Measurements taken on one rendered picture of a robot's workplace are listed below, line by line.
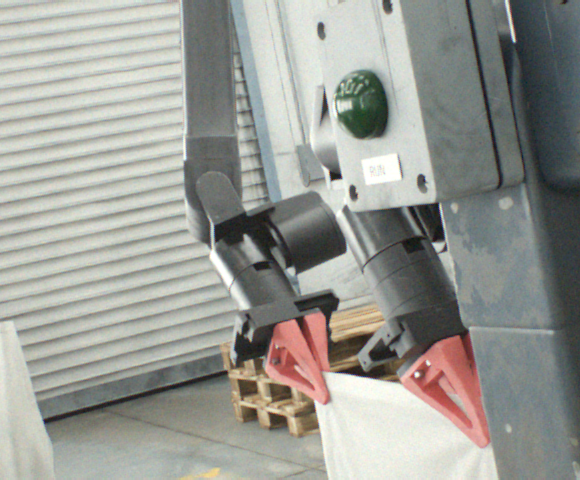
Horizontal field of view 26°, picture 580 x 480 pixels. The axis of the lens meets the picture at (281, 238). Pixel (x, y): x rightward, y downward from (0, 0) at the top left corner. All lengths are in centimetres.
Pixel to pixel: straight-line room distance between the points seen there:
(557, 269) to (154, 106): 799
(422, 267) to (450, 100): 42
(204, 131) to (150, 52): 726
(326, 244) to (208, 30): 27
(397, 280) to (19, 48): 743
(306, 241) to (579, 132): 75
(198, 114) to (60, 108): 700
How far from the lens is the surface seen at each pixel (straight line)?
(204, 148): 128
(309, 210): 126
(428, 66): 52
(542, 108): 54
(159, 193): 846
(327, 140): 96
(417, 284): 93
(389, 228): 94
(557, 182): 54
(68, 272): 825
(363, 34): 54
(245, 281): 122
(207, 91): 133
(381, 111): 53
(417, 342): 89
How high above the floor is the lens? 127
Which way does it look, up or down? 3 degrees down
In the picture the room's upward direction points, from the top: 11 degrees counter-clockwise
